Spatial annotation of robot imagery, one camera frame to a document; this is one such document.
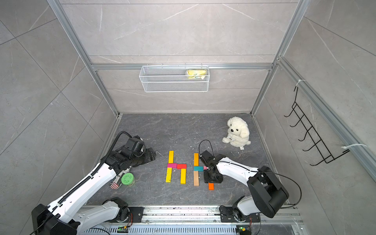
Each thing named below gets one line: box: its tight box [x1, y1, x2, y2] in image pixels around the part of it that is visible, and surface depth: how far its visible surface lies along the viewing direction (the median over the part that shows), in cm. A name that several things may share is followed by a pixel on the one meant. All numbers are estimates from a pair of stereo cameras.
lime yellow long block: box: [165, 167, 173, 183], surface depth 87 cm
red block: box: [176, 163, 188, 170], surface depth 92 cm
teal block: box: [193, 165, 205, 172], surface depth 90 cm
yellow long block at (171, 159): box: [167, 150, 175, 164], surface depth 95 cm
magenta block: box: [166, 163, 178, 169], surface depth 92 cm
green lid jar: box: [120, 172, 136, 187], surface depth 83 cm
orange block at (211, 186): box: [208, 182, 214, 190], surface depth 83 cm
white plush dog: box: [221, 116, 252, 151], surface depth 91 cm
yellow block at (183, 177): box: [180, 168, 187, 185], surface depth 87 cm
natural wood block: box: [193, 170, 200, 187], surface depth 86 cm
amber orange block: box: [193, 152, 200, 167], surface depth 94 cm
